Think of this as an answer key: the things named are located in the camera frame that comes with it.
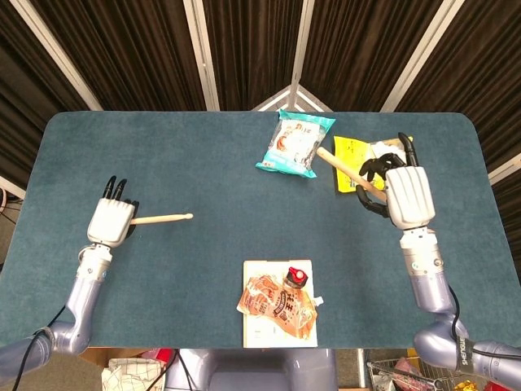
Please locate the lavender robot torso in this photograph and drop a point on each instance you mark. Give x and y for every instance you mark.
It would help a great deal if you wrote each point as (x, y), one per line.
(252, 370)

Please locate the cardboard box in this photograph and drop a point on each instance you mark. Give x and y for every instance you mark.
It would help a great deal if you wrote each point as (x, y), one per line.
(102, 355)

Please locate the yellow powder bag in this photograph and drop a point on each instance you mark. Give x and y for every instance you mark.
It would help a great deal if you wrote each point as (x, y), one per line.
(346, 155)

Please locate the white screen frame post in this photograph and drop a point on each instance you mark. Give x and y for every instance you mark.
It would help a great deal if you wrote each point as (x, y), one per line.
(423, 53)
(10, 187)
(303, 40)
(57, 53)
(201, 53)
(506, 169)

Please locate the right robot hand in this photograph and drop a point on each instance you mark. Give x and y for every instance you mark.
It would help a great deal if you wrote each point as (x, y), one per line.
(409, 195)

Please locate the plain wooden drumstick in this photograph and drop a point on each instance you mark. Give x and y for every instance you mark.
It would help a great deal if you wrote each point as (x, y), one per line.
(163, 219)

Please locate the blue table mat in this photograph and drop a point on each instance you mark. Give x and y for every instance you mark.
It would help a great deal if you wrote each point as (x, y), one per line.
(224, 183)

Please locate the red package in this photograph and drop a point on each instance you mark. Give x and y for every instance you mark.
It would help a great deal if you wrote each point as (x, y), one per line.
(156, 355)

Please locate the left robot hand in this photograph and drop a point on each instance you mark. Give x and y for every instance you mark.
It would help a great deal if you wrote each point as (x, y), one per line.
(110, 222)

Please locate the wooden drumstick with black-marked tip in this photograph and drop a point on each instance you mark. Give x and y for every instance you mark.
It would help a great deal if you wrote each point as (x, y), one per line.
(338, 163)

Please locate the brown pleated screen panel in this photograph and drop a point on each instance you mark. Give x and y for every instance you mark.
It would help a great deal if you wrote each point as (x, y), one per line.
(488, 81)
(252, 49)
(20, 89)
(358, 49)
(130, 49)

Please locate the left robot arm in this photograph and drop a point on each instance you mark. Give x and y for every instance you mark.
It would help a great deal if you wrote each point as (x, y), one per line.
(83, 297)

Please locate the teal snack bag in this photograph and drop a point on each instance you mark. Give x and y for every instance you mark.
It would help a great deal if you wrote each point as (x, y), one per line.
(293, 146)

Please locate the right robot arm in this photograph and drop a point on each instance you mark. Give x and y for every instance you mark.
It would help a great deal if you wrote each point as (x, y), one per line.
(431, 293)

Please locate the white triangular frame bracket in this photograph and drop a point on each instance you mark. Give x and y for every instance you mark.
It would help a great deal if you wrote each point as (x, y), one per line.
(291, 95)

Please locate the brown peanut butter pouch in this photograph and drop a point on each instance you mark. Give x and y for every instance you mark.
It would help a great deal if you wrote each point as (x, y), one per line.
(277, 307)

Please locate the white checkered cloth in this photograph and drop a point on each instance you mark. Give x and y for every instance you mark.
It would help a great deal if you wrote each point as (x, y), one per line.
(130, 376)

